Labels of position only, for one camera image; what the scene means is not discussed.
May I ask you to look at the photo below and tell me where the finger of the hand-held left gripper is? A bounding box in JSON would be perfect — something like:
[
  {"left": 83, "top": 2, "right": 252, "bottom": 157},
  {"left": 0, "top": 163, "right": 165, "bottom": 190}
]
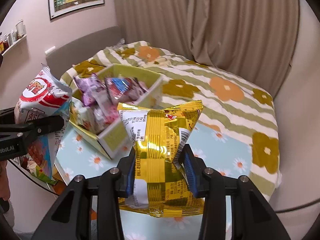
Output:
[
  {"left": 0, "top": 107, "right": 16, "bottom": 124},
  {"left": 0, "top": 114, "right": 66, "bottom": 143}
]

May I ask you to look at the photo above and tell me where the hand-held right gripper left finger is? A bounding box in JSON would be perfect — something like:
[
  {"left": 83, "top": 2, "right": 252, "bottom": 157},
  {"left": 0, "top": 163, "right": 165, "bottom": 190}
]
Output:
[{"left": 31, "top": 150, "right": 137, "bottom": 240}]

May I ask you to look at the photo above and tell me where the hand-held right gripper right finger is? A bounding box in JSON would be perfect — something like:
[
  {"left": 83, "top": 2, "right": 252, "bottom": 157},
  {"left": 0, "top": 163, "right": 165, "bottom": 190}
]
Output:
[{"left": 179, "top": 145, "right": 288, "bottom": 240}]

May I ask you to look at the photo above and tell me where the red and white snack packet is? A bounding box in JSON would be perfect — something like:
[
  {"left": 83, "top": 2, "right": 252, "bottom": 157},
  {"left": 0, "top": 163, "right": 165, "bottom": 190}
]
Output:
[{"left": 14, "top": 64, "right": 73, "bottom": 182}]

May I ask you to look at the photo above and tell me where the yellow-green cardboard box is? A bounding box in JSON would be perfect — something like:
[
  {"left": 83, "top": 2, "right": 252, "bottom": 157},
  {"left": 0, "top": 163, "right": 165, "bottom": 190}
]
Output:
[{"left": 69, "top": 64, "right": 164, "bottom": 160}]

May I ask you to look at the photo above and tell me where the gold snack packet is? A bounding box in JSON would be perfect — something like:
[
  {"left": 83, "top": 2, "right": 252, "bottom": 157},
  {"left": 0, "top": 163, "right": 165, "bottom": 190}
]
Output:
[{"left": 117, "top": 100, "right": 204, "bottom": 218}]

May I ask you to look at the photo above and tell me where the light blue daisy sheet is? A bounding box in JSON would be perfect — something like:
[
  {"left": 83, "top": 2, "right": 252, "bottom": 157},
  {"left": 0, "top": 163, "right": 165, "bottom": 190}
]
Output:
[{"left": 54, "top": 122, "right": 253, "bottom": 240}]

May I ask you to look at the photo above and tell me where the purple snack packet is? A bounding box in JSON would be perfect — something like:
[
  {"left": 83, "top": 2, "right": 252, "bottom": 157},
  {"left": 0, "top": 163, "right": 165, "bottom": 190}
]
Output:
[{"left": 74, "top": 74, "right": 108, "bottom": 107}]

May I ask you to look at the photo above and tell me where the green striped floral blanket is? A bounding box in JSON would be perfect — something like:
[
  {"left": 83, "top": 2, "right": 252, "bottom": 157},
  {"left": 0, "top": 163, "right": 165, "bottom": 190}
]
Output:
[{"left": 60, "top": 41, "right": 280, "bottom": 198}]

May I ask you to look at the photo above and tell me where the pink and blue snack packet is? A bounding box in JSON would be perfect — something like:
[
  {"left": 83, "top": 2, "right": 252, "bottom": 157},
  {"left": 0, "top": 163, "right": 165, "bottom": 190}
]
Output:
[{"left": 105, "top": 76, "right": 148, "bottom": 105}]

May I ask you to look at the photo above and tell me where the white jar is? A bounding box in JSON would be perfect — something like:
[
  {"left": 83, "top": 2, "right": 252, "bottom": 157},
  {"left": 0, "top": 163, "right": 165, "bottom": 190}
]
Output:
[{"left": 15, "top": 20, "right": 26, "bottom": 37}]

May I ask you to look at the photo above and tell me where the grey headboard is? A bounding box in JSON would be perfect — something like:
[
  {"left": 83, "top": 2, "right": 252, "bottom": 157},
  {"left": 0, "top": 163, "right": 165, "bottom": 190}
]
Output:
[{"left": 45, "top": 26, "right": 127, "bottom": 80}]

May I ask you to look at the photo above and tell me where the grey patterned cloth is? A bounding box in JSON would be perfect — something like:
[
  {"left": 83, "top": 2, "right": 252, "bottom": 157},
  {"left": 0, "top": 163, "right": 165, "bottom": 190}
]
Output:
[{"left": 106, "top": 38, "right": 125, "bottom": 49}]

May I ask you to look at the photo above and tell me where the beige curtain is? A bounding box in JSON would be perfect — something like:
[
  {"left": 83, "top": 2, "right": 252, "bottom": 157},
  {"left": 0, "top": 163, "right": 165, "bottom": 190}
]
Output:
[{"left": 112, "top": 0, "right": 300, "bottom": 98}]

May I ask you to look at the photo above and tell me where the white wall shelf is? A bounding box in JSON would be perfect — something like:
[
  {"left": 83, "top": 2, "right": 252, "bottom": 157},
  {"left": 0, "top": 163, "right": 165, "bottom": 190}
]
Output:
[{"left": 0, "top": 34, "right": 27, "bottom": 55}]

